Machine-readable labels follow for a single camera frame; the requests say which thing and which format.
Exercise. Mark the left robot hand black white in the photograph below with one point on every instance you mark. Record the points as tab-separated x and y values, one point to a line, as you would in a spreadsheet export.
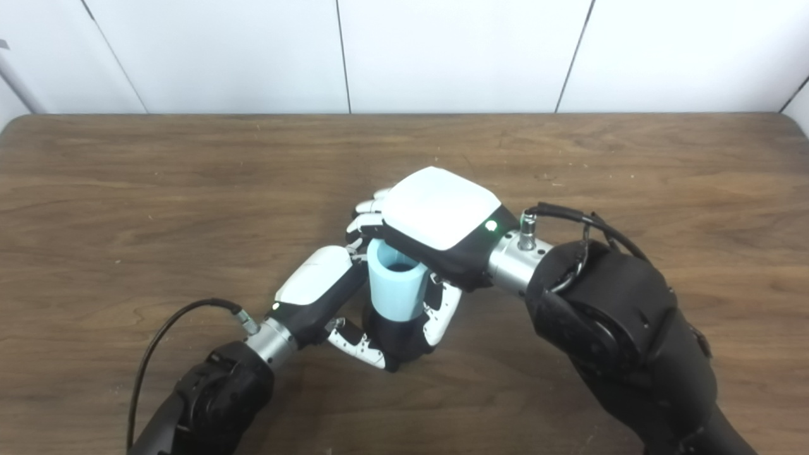
316	284

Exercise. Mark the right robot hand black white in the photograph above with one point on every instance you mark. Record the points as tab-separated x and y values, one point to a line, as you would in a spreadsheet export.
442	215

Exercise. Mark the light blue cup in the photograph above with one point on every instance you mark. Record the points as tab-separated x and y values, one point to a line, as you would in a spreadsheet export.
395	291

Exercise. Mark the black funnel-shaped nozzle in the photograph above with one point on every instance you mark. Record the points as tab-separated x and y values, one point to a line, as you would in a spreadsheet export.
398	341

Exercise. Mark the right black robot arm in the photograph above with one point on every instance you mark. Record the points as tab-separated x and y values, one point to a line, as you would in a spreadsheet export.
619	335

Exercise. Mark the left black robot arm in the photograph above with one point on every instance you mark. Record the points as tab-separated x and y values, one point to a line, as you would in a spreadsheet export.
215	398

